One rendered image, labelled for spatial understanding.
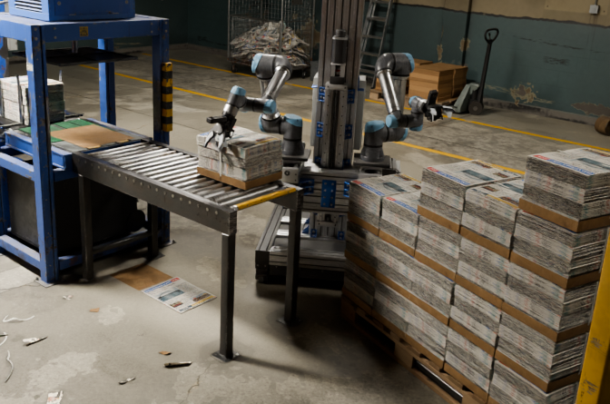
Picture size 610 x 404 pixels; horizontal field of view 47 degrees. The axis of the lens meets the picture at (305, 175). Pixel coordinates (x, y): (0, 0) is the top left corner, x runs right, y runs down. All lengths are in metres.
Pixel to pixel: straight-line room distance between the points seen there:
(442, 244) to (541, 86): 7.17
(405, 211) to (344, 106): 1.05
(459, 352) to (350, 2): 2.13
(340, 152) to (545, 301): 1.87
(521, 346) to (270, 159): 1.59
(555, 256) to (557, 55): 7.50
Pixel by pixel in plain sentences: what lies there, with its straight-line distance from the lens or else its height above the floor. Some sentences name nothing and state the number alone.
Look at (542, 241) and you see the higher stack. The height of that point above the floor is 0.98.
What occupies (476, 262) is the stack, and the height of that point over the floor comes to 0.75.
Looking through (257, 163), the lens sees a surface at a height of 0.93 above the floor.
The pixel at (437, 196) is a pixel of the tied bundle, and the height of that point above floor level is 0.96.
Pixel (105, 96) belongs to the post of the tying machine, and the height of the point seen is 0.95.
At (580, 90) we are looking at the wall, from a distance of 10.17.
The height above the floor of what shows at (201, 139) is 1.01.
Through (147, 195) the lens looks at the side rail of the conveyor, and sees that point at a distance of 3.85.
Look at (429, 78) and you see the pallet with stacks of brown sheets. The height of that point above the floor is 0.44.
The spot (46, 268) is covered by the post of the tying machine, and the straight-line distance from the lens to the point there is 4.54.
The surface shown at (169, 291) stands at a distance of 4.38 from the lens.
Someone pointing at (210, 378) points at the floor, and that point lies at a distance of 3.60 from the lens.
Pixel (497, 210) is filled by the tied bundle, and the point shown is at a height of 1.02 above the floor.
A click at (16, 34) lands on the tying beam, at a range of 4.30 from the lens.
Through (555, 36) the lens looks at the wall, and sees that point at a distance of 10.24.
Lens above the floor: 2.00
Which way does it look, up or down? 18 degrees down
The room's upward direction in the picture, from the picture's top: 3 degrees clockwise
